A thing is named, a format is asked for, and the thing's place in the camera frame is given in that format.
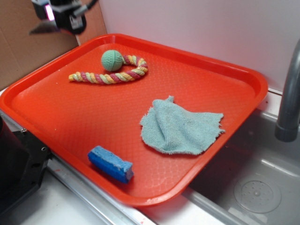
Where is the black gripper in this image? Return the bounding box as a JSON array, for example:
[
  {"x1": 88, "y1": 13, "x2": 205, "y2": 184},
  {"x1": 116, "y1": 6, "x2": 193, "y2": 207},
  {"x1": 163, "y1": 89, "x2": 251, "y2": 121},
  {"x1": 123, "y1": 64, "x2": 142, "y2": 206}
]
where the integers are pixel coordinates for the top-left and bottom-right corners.
[{"x1": 32, "y1": 0, "x2": 87, "y2": 35}]

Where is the brown wood chip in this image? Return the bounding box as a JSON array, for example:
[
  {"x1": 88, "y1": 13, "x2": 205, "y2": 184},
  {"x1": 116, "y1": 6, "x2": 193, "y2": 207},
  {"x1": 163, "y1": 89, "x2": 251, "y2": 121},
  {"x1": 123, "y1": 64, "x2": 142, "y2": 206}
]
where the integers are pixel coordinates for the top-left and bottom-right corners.
[{"x1": 29, "y1": 21, "x2": 60, "y2": 35}]

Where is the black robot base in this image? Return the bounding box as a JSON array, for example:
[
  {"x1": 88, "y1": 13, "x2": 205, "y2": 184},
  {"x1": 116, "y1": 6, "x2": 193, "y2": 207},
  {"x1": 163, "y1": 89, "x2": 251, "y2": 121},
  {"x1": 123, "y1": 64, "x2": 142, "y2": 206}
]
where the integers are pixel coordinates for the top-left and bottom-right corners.
[{"x1": 0, "y1": 118, "x2": 50, "y2": 215}]

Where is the green rubber ball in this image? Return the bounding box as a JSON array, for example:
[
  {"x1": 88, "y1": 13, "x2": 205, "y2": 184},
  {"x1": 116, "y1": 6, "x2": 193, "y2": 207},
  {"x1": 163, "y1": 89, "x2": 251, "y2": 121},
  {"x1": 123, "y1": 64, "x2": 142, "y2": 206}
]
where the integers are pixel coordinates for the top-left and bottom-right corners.
[{"x1": 101, "y1": 50, "x2": 123, "y2": 72}]

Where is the brown cardboard panel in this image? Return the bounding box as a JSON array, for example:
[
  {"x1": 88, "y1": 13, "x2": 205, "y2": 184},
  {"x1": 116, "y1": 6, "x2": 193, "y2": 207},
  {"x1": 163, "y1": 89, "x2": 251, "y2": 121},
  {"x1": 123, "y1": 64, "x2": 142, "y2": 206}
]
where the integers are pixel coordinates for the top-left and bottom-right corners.
[{"x1": 0, "y1": 0, "x2": 106, "y2": 89}]

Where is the red plastic tray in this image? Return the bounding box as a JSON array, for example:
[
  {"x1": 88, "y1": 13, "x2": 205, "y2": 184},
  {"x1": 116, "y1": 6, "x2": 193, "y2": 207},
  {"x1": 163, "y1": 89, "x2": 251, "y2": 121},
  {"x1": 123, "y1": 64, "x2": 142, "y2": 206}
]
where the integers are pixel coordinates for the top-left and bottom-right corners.
[{"x1": 0, "y1": 34, "x2": 268, "y2": 207}]

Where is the teal terry cloth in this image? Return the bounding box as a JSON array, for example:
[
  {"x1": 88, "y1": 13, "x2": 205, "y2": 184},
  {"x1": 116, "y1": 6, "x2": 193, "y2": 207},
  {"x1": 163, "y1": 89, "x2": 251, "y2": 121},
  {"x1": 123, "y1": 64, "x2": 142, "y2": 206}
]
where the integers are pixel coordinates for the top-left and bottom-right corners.
[{"x1": 140, "y1": 96, "x2": 225, "y2": 155}]

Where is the blue sponge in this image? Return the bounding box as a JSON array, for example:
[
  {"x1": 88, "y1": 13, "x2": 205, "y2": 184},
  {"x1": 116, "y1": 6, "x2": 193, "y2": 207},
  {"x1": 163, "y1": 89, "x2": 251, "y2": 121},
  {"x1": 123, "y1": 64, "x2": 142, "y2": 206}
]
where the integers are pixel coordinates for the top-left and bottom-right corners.
[{"x1": 88, "y1": 146, "x2": 134, "y2": 183}]

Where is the grey faucet spout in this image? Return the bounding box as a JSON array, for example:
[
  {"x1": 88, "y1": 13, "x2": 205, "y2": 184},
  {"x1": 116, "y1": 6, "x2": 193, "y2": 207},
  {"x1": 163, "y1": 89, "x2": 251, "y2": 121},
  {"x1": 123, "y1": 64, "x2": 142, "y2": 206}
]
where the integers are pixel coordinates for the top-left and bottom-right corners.
[{"x1": 275, "y1": 42, "x2": 300, "y2": 142}]

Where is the grey sink basin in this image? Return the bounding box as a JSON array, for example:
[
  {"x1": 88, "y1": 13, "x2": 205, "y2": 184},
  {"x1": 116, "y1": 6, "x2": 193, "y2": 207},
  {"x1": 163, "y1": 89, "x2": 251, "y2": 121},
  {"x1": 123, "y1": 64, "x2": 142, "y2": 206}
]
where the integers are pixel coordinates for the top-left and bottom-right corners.
[{"x1": 144, "y1": 110, "x2": 300, "y2": 225}]

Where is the round sink drain cover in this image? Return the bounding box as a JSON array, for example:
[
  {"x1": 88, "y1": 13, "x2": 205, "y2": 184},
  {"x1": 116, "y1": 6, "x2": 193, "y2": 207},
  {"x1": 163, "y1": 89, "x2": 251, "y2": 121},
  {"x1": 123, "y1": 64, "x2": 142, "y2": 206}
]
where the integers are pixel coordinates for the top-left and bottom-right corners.
[{"x1": 233, "y1": 175, "x2": 281, "y2": 214}]

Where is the multicolour braided rope toy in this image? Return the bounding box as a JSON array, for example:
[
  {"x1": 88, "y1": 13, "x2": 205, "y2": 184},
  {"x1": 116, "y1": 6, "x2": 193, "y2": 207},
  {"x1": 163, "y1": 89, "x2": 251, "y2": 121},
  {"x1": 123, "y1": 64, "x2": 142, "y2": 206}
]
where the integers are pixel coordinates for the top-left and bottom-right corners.
[{"x1": 68, "y1": 55, "x2": 148, "y2": 85}]

